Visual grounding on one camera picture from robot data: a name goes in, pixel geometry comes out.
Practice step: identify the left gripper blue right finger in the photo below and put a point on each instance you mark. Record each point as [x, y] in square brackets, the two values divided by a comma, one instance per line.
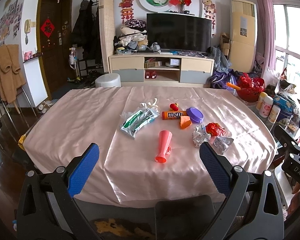
[218, 168]

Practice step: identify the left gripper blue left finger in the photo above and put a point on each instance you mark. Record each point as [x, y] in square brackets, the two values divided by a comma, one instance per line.
[80, 169]

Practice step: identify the pink plastic cup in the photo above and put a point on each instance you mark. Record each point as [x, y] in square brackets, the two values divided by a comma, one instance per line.
[164, 148]

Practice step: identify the green white wipes packet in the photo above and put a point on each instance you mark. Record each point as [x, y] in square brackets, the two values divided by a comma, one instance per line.
[138, 120]

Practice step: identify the black trash bin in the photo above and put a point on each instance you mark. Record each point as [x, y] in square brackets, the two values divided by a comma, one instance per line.
[183, 218]

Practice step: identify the silver blister pack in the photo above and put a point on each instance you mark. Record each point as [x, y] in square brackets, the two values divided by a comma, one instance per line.
[221, 144]

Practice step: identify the crumpled silver foil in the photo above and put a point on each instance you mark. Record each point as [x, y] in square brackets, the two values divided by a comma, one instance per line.
[200, 135]

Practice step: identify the crumpled red wrapper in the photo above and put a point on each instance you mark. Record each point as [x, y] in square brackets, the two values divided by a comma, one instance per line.
[214, 129]

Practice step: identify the cream lidded canister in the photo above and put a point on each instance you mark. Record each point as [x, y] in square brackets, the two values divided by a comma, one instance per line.
[274, 113]

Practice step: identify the purple plastic lid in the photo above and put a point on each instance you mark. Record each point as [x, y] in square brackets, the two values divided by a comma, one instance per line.
[195, 115]

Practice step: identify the white canister pink label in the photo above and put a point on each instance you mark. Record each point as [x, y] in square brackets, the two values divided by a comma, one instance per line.
[266, 106]

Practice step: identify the orange candy tube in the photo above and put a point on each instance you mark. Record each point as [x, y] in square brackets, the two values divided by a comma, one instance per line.
[171, 115]

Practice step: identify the pink satin tablecloth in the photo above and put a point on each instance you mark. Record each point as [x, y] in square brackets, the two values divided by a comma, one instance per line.
[126, 173]

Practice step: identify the yellow white canister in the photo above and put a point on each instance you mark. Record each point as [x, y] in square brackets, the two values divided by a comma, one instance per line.
[261, 98]

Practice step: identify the small red toy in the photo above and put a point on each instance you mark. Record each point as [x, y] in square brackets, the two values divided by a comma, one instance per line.
[174, 107]

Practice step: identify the orange stick in basket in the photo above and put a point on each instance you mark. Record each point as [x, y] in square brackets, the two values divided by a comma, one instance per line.
[235, 87]

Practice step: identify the red plastic basket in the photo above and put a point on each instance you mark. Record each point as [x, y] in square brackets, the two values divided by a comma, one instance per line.
[250, 88]

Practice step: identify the clear plastic wrapper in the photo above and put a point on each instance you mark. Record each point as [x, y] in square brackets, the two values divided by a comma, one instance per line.
[152, 104]

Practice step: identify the white round stool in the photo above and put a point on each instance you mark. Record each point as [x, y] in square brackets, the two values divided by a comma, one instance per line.
[108, 80]

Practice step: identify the beige tv cabinet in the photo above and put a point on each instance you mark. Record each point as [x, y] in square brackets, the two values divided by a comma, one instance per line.
[155, 69]

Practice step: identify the tan coat on chair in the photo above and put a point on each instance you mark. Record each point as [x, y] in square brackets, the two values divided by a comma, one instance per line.
[11, 77]

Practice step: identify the black flat television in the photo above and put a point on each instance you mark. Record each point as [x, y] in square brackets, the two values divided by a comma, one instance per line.
[179, 31]

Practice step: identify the pile of clothes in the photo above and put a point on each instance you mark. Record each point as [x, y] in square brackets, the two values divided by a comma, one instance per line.
[133, 37]

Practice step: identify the cardboard covered air conditioner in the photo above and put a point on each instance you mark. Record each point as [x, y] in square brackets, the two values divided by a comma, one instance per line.
[243, 35]

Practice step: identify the beige folding screen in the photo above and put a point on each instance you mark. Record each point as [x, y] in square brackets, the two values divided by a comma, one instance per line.
[107, 31]

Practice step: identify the dark wooden door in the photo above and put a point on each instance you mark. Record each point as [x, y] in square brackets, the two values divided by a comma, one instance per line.
[53, 40]

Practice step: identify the pink window curtain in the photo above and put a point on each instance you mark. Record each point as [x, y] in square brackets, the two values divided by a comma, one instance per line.
[266, 16]

